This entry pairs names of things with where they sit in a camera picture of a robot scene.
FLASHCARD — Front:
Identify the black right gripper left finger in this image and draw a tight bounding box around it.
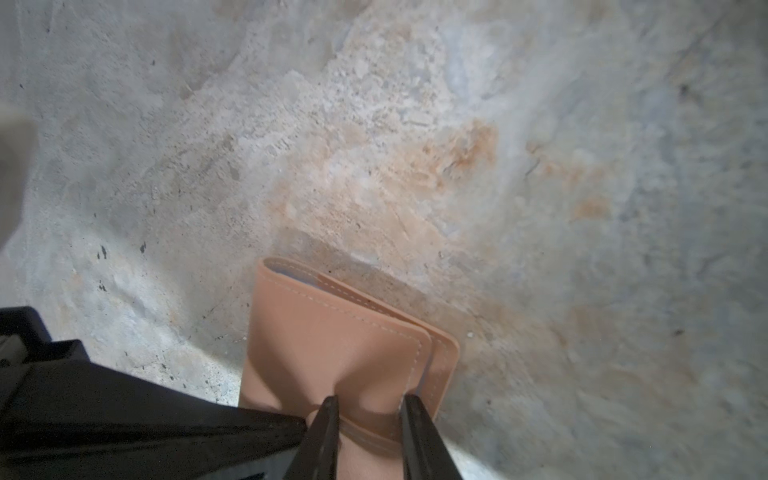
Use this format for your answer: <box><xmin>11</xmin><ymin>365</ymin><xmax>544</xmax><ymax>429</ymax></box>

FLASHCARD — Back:
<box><xmin>283</xmin><ymin>396</ymin><xmax>340</xmax><ymax>480</ymax></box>

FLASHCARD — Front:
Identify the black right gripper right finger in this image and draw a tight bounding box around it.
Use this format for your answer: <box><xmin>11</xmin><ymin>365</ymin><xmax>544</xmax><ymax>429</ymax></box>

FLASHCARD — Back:
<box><xmin>400</xmin><ymin>394</ymin><xmax>463</xmax><ymax>480</ymax></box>

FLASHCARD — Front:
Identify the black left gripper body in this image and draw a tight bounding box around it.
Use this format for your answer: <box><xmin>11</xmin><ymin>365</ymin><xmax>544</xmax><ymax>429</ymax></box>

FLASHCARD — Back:
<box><xmin>1</xmin><ymin>306</ymin><xmax>90</xmax><ymax>408</ymax></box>

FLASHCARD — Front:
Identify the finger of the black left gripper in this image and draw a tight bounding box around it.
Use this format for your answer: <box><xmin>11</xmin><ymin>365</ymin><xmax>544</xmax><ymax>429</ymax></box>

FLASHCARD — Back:
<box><xmin>1</xmin><ymin>360</ymin><xmax>306</xmax><ymax>479</ymax></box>

